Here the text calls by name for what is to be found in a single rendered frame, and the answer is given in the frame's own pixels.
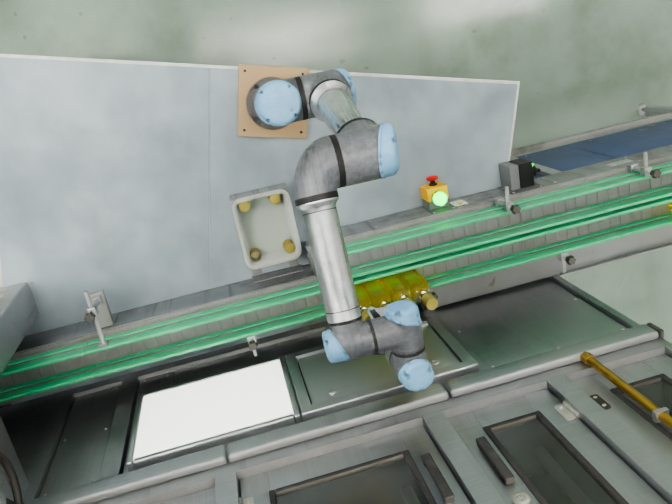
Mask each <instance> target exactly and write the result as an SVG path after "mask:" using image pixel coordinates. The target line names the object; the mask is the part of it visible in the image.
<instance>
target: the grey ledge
mask: <svg viewBox="0 0 672 504"><path fill-rule="evenodd" d="M671 246H672V224H671V225H667V226H663V227H660V228H656V229H652V230H648V231H645V232H641V233H637V234H633V235H630V236H626V237H622V238H618V239H615V240H611V241H607V242H603V243H600V244H596V245H592V246H588V247H584V248H581V249H577V250H573V251H569V252H568V256H570V255H572V256H574V258H575V259H576V261H575V264H574V265H573V264H572V265H568V264H567V262H566V261H565V263H566V272H565V273H563V272H562V263H561V261H559V260H558V257H557V256H556V255H554V256H551V257H547V258H543V259H539V260H536V261H532V262H528V263H524V264H521V265H517V266H513V267H509V268H506V269H502V270H498V271H494V272H491V273H487V274H483V275H479V276H476V277H472V278H468V279H464V280H461V281H457V282H453V283H449V284H446V285H442V286H438V287H434V288H432V290H433V292H434V293H436V295H437V296H438V298H437V301H438V306H437V307H440V306H444V305H448V304H451V303H455V302H459V301H462V300H466V299H470V298H473V297H477V296H481V295H485V294H488V293H492V292H496V291H499V290H503V289H507V288H510V287H514V286H518V285H521V284H525V283H529V282H533V281H536V280H540V279H544V278H547V277H551V276H555V275H558V274H560V275H561V276H564V275H568V274H572V273H575V272H579V271H583V270H586V269H590V268H594V267H598V266H601V265H605V264H609V263H612V262H616V261H620V260H623V259H627V258H631V257H634V256H638V255H642V254H645V253H649V252H653V251H657V250H660V249H664V248H668V247H671Z"/></svg>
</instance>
